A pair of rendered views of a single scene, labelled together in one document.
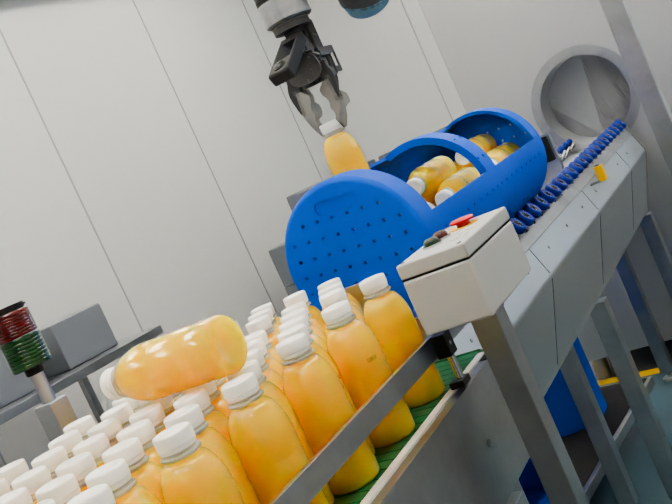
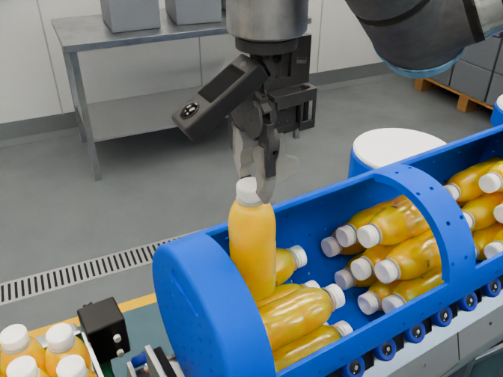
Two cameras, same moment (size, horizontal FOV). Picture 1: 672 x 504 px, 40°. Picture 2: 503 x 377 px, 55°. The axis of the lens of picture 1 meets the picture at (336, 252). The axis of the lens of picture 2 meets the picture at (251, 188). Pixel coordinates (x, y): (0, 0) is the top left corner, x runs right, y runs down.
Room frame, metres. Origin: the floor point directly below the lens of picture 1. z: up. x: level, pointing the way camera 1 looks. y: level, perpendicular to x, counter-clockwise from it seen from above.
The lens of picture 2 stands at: (1.21, -0.35, 1.67)
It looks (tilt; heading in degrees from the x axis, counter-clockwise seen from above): 32 degrees down; 29
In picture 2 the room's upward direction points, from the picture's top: straight up
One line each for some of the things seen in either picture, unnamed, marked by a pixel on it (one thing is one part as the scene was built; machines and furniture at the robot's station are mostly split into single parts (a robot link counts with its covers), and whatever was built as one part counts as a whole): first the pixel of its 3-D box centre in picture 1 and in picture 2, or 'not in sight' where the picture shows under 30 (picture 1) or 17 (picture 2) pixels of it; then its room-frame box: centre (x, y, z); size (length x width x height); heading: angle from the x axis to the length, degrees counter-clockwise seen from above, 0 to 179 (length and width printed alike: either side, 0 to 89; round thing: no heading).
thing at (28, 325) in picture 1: (12, 325); not in sight; (1.40, 0.50, 1.23); 0.06 x 0.06 x 0.04
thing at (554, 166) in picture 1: (542, 162); not in sight; (2.71, -0.67, 1.00); 0.10 x 0.04 x 0.15; 60
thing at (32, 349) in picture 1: (25, 351); not in sight; (1.40, 0.50, 1.18); 0.06 x 0.06 x 0.05
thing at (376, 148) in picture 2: not in sight; (403, 150); (2.46, -0.14, 1.03); 0.28 x 0.28 x 0.01
